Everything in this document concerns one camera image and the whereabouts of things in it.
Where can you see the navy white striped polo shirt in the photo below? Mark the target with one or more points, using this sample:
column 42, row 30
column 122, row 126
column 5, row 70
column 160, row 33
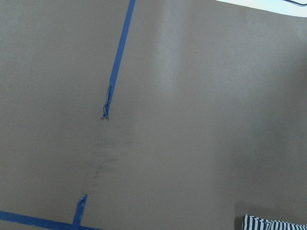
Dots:
column 255, row 223

